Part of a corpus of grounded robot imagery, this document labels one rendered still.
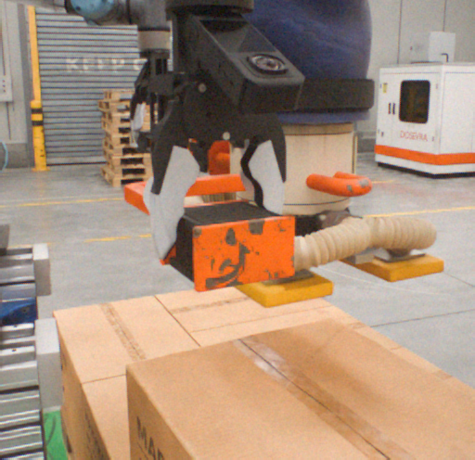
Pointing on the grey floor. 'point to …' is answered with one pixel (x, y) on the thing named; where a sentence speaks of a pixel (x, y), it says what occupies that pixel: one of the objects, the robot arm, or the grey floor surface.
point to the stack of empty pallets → (115, 157)
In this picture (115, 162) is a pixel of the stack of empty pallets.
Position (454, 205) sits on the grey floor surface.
